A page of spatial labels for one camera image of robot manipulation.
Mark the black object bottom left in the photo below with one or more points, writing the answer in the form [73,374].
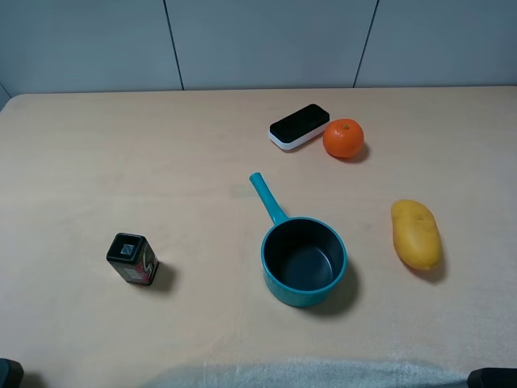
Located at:
[11,373]

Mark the black object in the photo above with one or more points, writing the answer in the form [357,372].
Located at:
[11,373]
[493,378]

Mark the yellow mango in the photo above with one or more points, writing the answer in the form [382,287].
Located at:
[416,237]

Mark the orange tangerine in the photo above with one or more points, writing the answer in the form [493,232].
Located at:
[343,138]

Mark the black object bottom right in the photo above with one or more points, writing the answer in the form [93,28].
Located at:
[493,378]

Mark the black rectangular tin box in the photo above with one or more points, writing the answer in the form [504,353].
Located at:
[133,258]

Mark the teal saucepan with handle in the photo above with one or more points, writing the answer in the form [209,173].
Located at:
[303,258]

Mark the black and white eraser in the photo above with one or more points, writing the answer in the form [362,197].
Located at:
[299,128]

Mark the grey cloth at table edge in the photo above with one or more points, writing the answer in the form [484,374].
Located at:
[310,373]

